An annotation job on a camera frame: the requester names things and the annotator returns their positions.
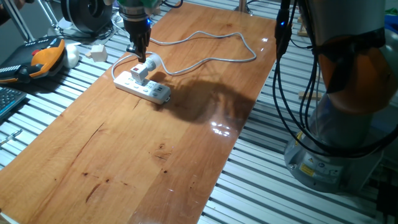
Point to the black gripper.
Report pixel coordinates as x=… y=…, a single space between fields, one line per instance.
x=136 y=31

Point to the white bulb holder with bulb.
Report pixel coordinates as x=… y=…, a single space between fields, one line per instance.
x=140 y=73

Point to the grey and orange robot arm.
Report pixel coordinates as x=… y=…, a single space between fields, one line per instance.
x=345 y=62

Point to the white house-shaped block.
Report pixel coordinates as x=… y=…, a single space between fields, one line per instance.
x=99 y=53

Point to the white power strip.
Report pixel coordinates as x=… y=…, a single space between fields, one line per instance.
x=143 y=90

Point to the small plain wooden piece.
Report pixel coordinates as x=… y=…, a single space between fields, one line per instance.
x=88 y=55

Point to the silver metal stand leg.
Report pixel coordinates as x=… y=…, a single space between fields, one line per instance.
x=18 y=20
x=49 y=15

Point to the orange and black teach pendant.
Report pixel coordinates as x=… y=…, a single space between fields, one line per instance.
x=40 y=59

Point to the glossy wooden board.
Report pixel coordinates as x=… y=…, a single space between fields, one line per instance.
x=124 y=155

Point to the thin support pole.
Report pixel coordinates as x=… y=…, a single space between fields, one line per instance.
x=244 y=6

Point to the black keyboard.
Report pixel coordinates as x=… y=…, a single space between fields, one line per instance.
x=9 y=99

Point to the black connector with blue light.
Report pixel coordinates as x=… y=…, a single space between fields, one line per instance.
x=282 y=34

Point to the small metal pen tool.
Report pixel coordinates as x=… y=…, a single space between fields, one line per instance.
x=11 y=137

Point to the wooden peg rack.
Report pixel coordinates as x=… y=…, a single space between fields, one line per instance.
x=301 y=29

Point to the tan wooden strip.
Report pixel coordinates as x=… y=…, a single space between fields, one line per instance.
x=309 y=95

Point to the blue bag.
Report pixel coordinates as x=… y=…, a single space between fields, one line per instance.
x=391 y=25

